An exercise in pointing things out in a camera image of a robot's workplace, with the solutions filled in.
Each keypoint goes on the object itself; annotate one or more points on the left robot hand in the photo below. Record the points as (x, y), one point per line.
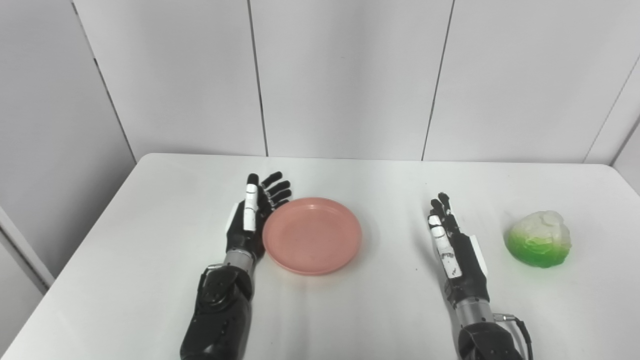
(247, 230)

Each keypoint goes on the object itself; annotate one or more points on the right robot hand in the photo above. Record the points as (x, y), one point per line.
(457, 260)

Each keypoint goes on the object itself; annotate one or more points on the pink plate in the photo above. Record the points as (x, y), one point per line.
(312, 235)

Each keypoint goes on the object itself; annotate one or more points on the green white cabbage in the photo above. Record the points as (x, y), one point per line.
(540, 239)

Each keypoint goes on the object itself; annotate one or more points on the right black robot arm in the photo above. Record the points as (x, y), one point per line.
(482, 330)

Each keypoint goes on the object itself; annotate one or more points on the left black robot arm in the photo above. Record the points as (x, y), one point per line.
(220, 310)

